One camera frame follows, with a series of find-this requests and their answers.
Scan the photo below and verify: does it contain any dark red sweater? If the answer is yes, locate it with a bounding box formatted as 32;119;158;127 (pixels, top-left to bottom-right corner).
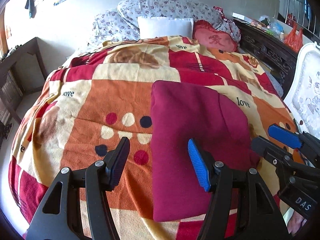
150;81;259;222

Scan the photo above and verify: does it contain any person's right hand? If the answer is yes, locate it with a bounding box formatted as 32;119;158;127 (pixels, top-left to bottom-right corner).
287;211;306;235

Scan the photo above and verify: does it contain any white ornate chair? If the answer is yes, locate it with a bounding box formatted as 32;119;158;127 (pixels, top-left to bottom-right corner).
284;42;320;138

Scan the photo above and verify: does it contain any dark carved wooden headboard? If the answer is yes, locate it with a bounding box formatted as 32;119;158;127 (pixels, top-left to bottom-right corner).
234;19;298;98

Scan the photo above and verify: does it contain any red plastic bag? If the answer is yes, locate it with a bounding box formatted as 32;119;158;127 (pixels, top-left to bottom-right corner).
284;23;303;53

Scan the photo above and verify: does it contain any red orange patterned blanket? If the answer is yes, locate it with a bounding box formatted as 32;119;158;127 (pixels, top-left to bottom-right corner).
9;36;297;239

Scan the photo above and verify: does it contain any red heart cushion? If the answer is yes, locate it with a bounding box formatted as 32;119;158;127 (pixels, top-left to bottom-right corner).
193;20;238;52

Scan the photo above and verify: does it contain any dark wooden side table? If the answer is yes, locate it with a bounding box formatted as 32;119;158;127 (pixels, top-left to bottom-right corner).
1;37;48;124

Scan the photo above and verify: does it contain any white pillow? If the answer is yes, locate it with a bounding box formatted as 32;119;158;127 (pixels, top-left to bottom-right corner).
137;16;194;39

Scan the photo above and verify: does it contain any floral quilt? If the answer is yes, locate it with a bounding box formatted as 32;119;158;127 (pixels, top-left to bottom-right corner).
88;0;241;44

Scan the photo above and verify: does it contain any dark hanging cloth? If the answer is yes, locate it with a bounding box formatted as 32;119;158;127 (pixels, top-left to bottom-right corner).
24;0;36;18

